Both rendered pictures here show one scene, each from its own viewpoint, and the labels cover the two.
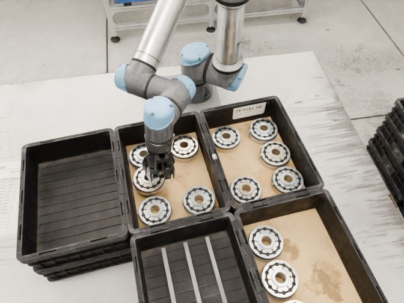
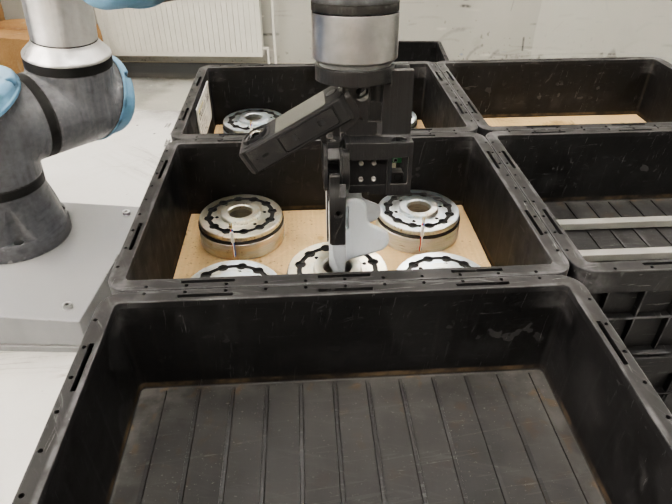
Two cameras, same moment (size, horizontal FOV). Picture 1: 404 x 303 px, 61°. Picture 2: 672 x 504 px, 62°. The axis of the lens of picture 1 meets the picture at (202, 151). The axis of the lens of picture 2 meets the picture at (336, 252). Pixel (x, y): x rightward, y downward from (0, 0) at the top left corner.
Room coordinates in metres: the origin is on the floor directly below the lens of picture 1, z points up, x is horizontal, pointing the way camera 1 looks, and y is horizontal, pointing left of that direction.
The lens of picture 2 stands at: (0.48, 0.61, 1.22)
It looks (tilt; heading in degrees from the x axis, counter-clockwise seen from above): 36 degrees down; 281
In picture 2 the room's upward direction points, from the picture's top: straight up
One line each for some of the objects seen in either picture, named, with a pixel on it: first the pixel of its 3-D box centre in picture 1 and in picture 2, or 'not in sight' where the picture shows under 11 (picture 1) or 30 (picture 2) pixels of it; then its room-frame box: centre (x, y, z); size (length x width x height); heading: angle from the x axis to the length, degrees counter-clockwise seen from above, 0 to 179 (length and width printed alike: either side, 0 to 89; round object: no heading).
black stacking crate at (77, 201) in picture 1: (76, 195); (360, 490); (0.50, 0.40, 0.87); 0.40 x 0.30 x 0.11; 15
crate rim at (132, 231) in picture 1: (168, 166); (334, 203); (0.58, 0.11, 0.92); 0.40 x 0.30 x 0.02; 15
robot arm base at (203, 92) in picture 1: (195, 82); (6, 205); (1.07, 0.03, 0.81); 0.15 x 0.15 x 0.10
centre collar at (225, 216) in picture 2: (184, 145); (240, 213); (0.70, 0.06, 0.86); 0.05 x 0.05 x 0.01
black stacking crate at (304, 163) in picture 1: (255, 156); (322, 133); (0.65, -0.18, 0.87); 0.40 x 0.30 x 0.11; 15
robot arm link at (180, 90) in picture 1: (171, 94); not in sight; (0.66, 0.08, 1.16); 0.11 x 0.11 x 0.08; 65
